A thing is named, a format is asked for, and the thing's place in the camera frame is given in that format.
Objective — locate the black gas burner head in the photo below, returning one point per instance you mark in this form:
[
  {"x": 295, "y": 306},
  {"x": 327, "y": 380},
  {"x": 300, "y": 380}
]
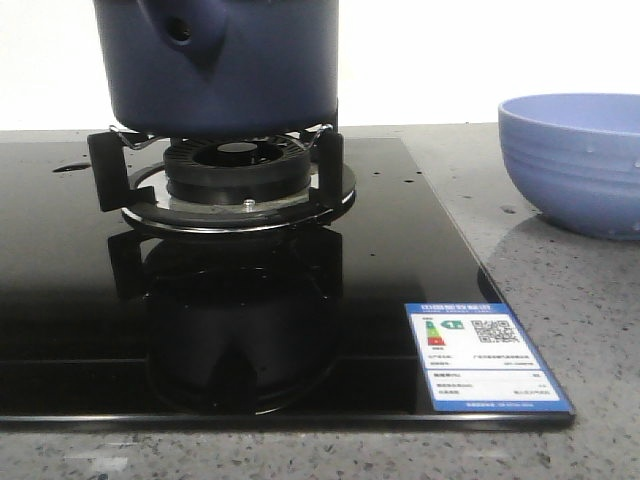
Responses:
[{"x": 229, "y": 172}]

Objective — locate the blue energy efficiency label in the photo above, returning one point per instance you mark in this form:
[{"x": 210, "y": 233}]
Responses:
[{"x": 476, "y": 358}]

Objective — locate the black pot support grate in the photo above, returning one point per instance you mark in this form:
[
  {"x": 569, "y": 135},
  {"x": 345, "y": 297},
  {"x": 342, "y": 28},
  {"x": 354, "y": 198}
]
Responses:
[{"x": 145, "y": 202}]

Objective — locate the black glass gas cooktop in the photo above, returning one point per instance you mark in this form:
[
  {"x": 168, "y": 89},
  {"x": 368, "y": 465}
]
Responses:
[{"x": 103, "y": 327}]

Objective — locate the light blue ceramic bowl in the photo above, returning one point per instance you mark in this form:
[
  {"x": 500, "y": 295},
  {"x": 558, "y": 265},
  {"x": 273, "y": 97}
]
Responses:
[{"x": 575, "y": 157}]

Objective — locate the dark blue cooking pot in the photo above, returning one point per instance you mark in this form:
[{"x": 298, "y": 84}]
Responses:
[{"x": 220, "y": 68}]

